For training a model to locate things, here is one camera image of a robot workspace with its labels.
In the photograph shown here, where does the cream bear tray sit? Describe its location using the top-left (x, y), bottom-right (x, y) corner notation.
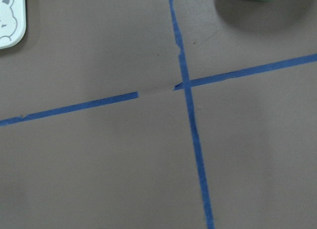
top-left (0, 0), bottom-right (27, 49)

